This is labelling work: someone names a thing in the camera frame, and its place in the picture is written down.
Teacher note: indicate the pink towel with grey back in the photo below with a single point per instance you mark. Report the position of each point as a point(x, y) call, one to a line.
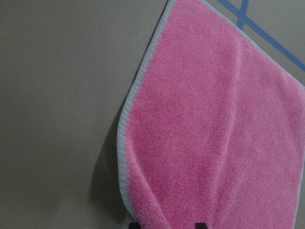
point(212, 129)

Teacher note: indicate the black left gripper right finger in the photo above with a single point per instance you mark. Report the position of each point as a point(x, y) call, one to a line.
point(200, 225)

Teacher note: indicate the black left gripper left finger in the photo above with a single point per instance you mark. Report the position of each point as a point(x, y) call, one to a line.
point(134, 225)

